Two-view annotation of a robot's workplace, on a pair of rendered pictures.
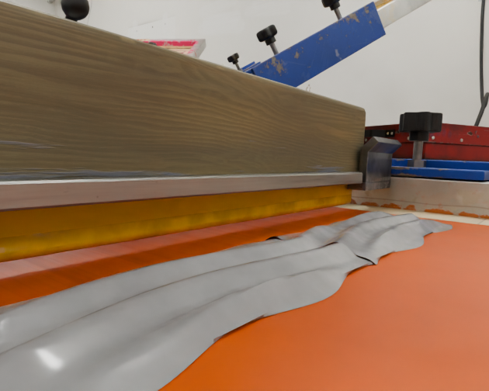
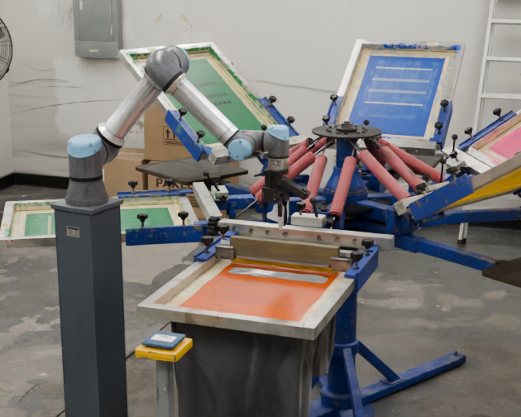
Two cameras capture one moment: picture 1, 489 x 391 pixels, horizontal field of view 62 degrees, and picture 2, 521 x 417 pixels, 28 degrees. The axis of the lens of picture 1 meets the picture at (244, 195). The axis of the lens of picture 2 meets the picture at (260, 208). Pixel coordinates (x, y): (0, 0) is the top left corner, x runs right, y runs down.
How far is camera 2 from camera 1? 3.63 m
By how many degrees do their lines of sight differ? 71
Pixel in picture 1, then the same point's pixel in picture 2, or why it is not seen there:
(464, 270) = (277, 281)
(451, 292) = (265, 280)
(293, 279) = (256, 273)
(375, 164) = (336, 264)
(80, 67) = (255, 244)
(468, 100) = not seen: outside the picture
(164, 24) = not seen: outside the picture
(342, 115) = (322, 250)
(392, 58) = not seen: outside the picture
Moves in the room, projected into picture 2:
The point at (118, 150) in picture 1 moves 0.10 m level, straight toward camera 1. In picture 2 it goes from (260, 253) to (236, 259)
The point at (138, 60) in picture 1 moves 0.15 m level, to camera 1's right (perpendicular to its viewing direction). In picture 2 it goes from (262, 242) to (276, 255)
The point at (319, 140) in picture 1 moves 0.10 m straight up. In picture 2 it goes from (311, 256) to (311, 228)
